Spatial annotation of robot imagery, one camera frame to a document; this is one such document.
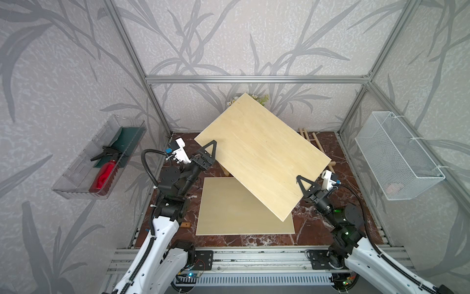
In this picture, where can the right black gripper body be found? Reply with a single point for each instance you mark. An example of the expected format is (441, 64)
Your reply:
(321, 196)

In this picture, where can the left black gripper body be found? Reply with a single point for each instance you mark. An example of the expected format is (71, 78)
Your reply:
(204, 165)

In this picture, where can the wooden board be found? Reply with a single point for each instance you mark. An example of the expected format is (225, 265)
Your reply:
(264, 154)
(228, 208)

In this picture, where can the wooden easel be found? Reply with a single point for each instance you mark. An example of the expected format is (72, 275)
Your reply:
(225, 171)
(312, 137)

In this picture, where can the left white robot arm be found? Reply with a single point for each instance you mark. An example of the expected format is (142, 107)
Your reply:
(159, 260)

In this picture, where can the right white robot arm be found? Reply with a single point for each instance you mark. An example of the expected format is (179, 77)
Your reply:
(353, 248)

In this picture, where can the pink item in basket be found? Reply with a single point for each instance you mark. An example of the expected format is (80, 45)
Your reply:
(393, 188)

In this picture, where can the green dustpan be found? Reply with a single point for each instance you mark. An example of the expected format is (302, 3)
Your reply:
(126, 141)

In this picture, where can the green artificial plant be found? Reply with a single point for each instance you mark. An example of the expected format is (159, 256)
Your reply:
(263, 100)

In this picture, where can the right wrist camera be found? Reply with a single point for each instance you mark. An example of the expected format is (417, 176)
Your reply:
(330, 180)

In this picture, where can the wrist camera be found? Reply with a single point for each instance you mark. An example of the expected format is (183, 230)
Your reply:
(330, 180)
(175, 151)

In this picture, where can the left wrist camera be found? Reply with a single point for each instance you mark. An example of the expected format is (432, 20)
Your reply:
(175, 151)

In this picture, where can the white wire mesh basket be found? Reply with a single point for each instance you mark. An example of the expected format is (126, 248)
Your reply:
(394, 155)

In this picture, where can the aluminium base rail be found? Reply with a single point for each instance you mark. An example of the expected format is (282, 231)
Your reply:
(251, 266)

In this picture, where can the clear plastic wall bin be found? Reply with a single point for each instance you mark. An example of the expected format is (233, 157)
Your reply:
(96, 170)

